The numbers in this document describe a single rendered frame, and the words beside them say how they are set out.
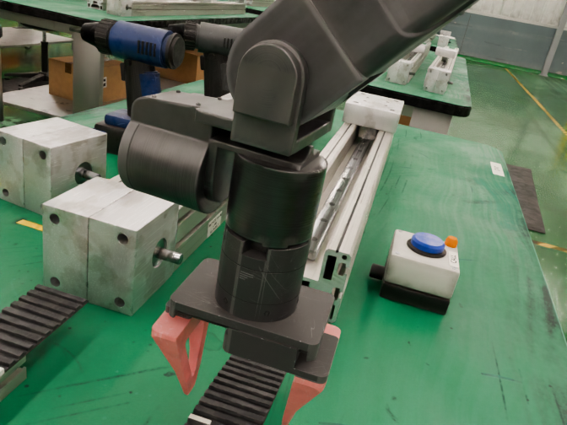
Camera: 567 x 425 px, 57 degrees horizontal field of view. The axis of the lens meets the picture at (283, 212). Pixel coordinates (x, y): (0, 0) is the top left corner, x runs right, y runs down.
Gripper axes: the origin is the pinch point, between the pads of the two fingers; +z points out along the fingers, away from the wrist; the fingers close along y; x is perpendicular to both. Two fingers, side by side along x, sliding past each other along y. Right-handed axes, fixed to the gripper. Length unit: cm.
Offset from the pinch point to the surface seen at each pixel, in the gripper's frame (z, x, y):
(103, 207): -6.2, -11.4, 19.1
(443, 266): -2.8, -26.2, -15.1
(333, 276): -2.4, -17.8, -3.8
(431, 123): 14, -195, -18
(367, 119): -7, -75, 0
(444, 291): 0.0, -25.8, -16.0
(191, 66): 46, -365, 165
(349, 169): -2, -54, 0
